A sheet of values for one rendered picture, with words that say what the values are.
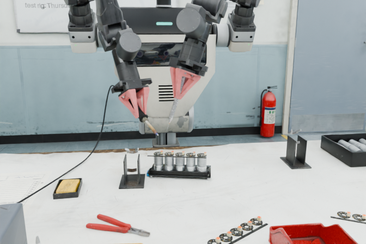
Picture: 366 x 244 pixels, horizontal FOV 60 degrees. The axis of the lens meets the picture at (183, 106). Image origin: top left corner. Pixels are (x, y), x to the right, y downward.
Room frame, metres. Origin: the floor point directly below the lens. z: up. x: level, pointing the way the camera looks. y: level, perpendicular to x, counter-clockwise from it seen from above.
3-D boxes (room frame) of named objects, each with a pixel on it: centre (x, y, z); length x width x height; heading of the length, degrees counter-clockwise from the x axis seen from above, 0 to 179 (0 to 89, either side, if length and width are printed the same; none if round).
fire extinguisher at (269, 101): (3.37, -0.93, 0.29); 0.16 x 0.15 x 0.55; 97
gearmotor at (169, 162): (0.78, 0.04, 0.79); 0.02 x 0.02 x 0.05
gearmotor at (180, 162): (0.77, 0.01, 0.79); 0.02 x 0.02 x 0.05
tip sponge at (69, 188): (0.70, 0.27, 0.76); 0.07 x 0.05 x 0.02; 10
